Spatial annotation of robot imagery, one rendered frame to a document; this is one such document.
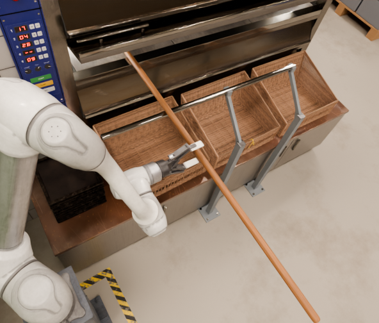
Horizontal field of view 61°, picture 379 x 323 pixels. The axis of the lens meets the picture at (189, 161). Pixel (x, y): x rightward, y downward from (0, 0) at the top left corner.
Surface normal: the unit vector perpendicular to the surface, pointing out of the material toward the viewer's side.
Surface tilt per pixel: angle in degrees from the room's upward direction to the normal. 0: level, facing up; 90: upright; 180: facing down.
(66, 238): 0
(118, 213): 0
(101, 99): 70
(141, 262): 0
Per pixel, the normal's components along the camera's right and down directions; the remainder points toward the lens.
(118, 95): 0.55, 0.52
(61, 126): 0.00, -0.09
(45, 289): 0.16, -0.48
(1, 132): -0.43, 0.43
